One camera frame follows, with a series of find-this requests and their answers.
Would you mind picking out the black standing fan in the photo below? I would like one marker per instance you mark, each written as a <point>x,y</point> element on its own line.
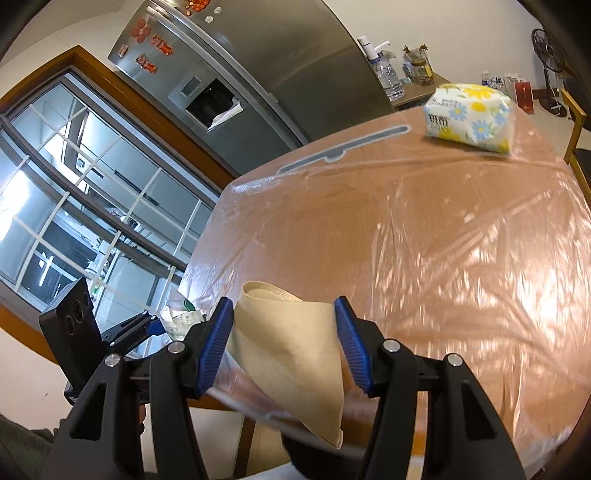
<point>552,61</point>

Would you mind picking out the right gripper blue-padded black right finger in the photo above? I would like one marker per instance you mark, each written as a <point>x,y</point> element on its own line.
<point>466,438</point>

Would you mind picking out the stainless steel refrigerator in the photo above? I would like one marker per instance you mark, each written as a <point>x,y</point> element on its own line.
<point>249,80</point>

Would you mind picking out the glass jar with items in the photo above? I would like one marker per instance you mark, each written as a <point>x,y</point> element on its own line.
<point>417,66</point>

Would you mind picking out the brown paper cup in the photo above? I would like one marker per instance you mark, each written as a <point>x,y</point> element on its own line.
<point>290,349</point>

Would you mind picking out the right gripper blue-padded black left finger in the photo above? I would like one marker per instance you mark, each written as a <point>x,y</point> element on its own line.
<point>100,438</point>

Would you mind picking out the pack of water bottles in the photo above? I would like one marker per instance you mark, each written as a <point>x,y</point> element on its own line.
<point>491,81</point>

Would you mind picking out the large water bottle with pump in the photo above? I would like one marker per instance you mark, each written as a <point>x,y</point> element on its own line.
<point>380,62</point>

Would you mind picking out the red paper bag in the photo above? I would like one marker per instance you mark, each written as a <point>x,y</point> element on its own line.
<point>524,96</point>

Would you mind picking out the small wooden side table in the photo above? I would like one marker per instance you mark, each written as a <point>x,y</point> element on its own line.
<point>417,95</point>

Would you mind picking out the floral tissue pack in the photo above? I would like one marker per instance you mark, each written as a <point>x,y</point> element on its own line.
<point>471,114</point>

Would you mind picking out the wooden chair black cushion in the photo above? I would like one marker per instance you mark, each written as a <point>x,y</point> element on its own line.
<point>577,158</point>

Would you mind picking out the grey plastic strip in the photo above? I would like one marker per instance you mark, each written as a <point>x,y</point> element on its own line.
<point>335,153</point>

